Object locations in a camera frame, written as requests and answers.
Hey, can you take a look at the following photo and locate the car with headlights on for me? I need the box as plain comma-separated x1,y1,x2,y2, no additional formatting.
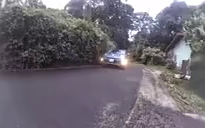
99,49,130,69

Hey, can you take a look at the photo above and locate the grey asphalt road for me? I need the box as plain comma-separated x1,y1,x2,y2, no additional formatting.
0,63,145,128

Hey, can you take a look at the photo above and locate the gravel roadside strip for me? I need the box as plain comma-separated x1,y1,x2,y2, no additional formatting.
124,67,205,128

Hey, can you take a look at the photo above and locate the concrete kerb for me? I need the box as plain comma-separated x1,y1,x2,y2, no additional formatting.
0,63,103,74

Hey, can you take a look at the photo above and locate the row of tall trees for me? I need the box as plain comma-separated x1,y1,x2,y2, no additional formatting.
64,0,205,54

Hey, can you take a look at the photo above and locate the large green hedge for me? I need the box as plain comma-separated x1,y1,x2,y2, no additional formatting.
0,3,118,72

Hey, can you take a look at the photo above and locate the leafy bush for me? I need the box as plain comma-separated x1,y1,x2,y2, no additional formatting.
138,46,167,66

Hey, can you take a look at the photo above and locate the grass verge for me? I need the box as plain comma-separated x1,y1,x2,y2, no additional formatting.
159,68,205,118

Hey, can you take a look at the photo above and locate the white house with red roof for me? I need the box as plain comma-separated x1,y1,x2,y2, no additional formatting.
164,31,194,72

